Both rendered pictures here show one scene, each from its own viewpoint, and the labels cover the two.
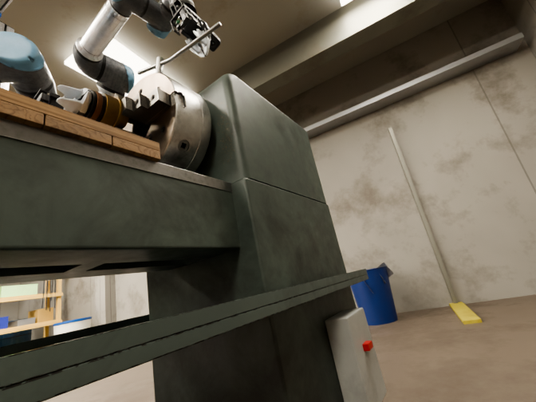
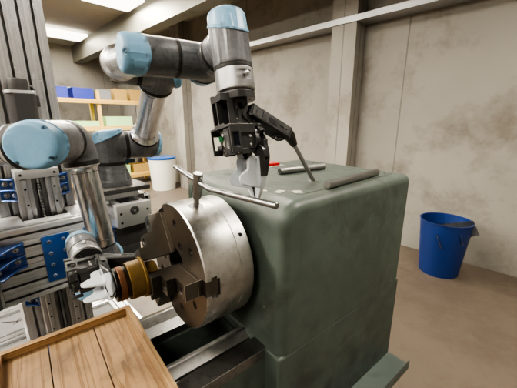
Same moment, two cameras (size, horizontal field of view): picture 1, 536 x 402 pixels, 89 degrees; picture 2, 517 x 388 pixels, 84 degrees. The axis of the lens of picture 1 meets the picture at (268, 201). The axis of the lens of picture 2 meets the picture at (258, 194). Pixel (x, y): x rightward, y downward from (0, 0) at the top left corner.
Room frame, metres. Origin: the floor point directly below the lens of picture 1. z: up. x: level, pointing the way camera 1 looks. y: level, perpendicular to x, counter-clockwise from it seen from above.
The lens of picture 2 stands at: (0.13, -0.10, 1.43)
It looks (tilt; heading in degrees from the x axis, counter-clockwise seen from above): 15 degrees down; 20
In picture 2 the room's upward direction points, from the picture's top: straight up
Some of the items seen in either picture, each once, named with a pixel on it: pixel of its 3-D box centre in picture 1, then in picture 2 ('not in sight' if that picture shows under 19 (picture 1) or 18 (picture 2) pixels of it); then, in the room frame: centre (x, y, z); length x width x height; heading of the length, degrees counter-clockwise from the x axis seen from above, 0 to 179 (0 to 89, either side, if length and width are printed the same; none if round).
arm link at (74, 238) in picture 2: not in sight; (82, 247); (0.67, 0.63, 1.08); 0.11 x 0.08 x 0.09; 58
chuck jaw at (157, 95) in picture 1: (152, 104); (182, 282); (0.61, 0.25, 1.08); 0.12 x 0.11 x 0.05; 59
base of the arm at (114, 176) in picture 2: not in sight; (111, 172); (1.06, 0.90, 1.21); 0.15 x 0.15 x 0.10
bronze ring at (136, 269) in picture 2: (106, 112); (135, 279); (0.59, 0.36, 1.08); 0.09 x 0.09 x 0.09; 59
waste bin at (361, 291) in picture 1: (374, 292); (445, 243); (3.12, -0.91, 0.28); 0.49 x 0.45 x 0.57; 69
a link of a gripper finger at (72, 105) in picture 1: (72, 103); (98, 296); (0.53, 0.40, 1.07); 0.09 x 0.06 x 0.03; 58
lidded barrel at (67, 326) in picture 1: (72, 340); (163, 172); (5.07, 3.84, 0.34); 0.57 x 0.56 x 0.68; 156
